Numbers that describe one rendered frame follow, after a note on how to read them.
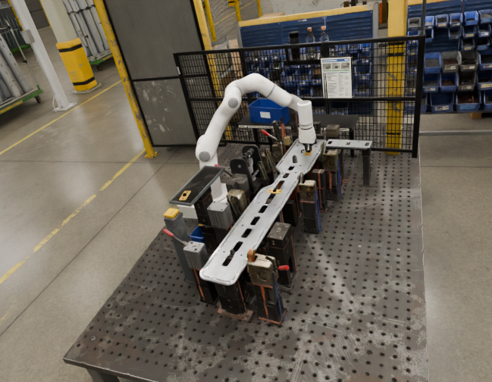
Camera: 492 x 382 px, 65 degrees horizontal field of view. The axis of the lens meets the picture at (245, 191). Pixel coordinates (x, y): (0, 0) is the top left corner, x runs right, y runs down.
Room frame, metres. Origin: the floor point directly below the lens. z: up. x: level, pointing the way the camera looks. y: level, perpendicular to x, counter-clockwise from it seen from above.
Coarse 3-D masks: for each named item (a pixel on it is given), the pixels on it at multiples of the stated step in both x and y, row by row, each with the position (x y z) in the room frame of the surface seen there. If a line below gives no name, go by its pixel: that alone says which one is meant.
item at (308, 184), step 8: (304, 184) 1.79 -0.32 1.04; (312, 184) 1.78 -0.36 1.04; (304, 192) 1.79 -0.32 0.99; (312, 192) 1.77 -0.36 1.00; (304, 200) 1.80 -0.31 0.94; (312, 200) 1.77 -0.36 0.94; (304, 208) 1.80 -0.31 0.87; (312, 208) 1.78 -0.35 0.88; (304, 216) 1.81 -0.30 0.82; (312, 216) 1.78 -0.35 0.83; (304, 224) 1.81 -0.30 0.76; (312, 224) 1.78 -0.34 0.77; (320, 224) 1.80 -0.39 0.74; (304, 232) 1.81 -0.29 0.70; (312, 232) 1.78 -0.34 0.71; (320, 232) 1.77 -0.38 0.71
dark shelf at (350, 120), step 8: (248, 120) 2.90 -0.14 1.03; (320, 120) 2.62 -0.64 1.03; (328, 120) 2.59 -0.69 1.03; (336, 120) 2.56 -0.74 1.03; (344, 120) 2.53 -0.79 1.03; (352, 120) 2.51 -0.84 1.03; (264, 128) 2.74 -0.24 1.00; (272, 128) 2.70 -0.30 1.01; (280, 128) 2.67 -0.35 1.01; (288, 128) 2.63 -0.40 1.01; (344, 128) 2.41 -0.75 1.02; (352, 128) 2.39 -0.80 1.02
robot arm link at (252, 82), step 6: (246, 78) 2.22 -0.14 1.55; (252, 78) 2.21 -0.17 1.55; (258, 78) 2.20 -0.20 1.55; (264, 78) 2.22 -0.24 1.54; (234, 84) 2.30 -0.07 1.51; (240, 84) 2.25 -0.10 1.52; (246, 84) 2.21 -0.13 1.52; (252, 84) 2.20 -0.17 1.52; (258, 84) 2.19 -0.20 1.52; (264, 84) 2.19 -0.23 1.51; (270, 84) 2.20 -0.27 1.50; (240, 90) 2.28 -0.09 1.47; (246, 90) 2.24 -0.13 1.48; (252, 90) 2.21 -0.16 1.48; (258, 90) 2.21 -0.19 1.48; (264, 90) 2.19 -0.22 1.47; (270, 90) 2.19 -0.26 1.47
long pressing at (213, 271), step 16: (320, 144) 2.30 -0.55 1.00; (288, 160) 2.18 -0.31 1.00; (304, 160) 2.14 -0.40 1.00; (288, 176) 1.99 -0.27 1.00; (288, 192) 1.82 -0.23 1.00; (256, 208) 1.72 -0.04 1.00; (272, 208) 1.69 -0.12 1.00; (240, 224) 1.61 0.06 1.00; (256, 224) 1.58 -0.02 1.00; (224, 240) 1.51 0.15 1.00; (240, 240) 1.49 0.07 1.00; (256, 240) 1.46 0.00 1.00; (224, 256) 1.40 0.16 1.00; (240, 256) 1.37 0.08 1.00; (208, 272) 1.31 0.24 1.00; (224, 272) 1.29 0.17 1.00; (240, 272) 1.27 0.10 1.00
